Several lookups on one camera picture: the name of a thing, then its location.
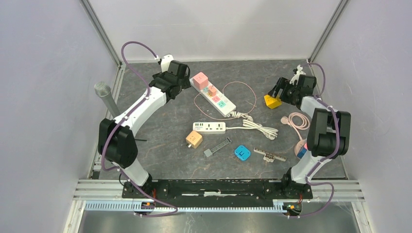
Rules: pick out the pink round socket base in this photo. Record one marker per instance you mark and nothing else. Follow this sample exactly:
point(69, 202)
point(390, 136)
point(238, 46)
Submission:
point(299, 146)

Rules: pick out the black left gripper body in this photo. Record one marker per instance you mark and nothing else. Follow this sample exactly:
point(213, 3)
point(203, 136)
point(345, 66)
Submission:
point(185, 84)

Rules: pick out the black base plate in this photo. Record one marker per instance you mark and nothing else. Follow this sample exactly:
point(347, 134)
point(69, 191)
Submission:
point(225, 192)

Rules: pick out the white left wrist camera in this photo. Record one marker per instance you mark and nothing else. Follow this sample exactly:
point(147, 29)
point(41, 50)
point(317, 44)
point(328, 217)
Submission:
point(164, 61)

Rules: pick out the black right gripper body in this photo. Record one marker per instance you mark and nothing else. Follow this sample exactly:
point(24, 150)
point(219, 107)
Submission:
point(289, 91)

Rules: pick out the blue plug adapter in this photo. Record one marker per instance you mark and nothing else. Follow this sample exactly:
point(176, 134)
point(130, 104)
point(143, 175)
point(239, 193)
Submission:
point(242, 152)

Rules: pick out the yellow cube plug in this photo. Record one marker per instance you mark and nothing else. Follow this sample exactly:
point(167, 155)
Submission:
point(272, 102)

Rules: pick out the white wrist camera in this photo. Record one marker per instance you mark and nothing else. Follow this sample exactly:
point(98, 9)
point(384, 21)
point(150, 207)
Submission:
point(164, 61)
point(298, 71)

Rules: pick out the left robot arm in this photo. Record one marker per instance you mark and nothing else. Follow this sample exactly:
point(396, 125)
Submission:
point(117, 136)

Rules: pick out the pink cube plug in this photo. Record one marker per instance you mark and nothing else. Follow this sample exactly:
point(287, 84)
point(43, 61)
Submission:
point(200, 81)

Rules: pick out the silver microphone on stand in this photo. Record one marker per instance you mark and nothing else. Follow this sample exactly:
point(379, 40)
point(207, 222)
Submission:
point(103, 91)

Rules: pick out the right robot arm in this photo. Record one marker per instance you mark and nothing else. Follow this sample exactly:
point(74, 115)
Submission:
point(329, 132)

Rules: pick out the beige dragon plug adapter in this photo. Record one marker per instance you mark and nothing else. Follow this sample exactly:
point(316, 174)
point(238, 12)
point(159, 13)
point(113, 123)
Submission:
point(194, 139)

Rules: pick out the long white power strip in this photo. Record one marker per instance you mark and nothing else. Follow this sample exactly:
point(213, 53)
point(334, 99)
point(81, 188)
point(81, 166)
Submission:
point(220, 102)

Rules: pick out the dark blue cube socket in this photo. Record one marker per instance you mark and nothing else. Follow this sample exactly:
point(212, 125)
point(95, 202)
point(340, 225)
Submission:
point(301, 153)

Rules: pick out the small orange plug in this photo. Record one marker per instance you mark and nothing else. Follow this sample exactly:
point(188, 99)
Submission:
point(212, 91)

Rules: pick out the aluminium front rail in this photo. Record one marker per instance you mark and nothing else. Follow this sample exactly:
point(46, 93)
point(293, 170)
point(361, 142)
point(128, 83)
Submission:
point(109, 195)

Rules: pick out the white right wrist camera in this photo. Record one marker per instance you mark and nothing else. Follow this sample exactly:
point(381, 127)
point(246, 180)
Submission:
point(298, 71)

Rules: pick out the beige toothed ruler piece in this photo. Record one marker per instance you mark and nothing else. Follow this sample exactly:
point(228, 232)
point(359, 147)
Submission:
point(269, 156)

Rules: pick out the small white power strip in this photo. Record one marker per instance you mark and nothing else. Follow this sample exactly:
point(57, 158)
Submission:
point(209, 127)

